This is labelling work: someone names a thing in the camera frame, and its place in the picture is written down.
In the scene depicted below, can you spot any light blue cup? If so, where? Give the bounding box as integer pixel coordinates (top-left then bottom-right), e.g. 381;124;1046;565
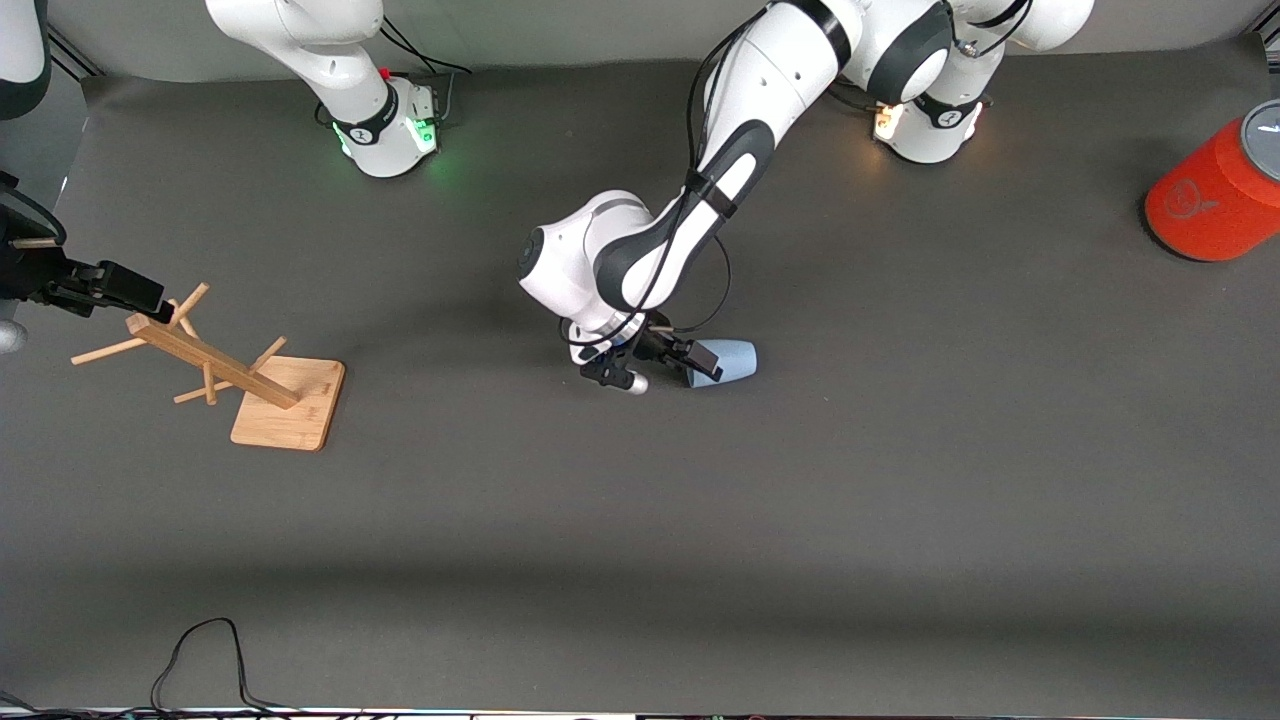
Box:
685;339;758;390

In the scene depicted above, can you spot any wooden mug tree rack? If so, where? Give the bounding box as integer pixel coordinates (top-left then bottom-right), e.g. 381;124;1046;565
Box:
71;282;347;453

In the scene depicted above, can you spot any orange cylindrical can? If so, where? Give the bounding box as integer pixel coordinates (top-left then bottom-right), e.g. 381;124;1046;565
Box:
1144;99;1280;264

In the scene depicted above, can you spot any black cable on table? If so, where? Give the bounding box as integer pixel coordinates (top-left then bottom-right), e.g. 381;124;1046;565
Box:
150;617;303;716

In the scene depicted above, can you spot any black right arm base cable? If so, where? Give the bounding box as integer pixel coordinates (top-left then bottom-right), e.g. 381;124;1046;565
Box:
378;14;473;126

